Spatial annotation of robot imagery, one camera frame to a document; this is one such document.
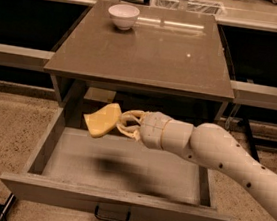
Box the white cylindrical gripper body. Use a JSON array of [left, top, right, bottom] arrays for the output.
[[139, 112, 194, 153]]

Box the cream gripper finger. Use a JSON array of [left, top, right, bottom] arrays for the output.
[[120, 110, 147, 125], [116, 122, 141, 142]]

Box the yellow sponge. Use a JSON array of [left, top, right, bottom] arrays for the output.
[[83, 103, 122, 138]]

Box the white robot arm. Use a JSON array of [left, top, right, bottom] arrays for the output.
[[116, 110, 277, 221]]

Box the open grey top drawer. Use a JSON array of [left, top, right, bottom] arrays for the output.
[[0, 108, 236, 221]]

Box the grey counter cabinet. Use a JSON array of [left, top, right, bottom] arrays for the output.
[[45, 1, 234, 122]]

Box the black stand leg right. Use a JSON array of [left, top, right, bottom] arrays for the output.
[[241, 118, 260, 161]]

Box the white ceramic bowl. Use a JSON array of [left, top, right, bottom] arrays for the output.
[[108, 4, 140, 30]]

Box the black drawer handle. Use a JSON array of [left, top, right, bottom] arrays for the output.
[[94, 205, 131, 221]]

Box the grey metal rail frame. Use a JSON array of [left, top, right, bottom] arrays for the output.
[[0, 0, 277, 110]]

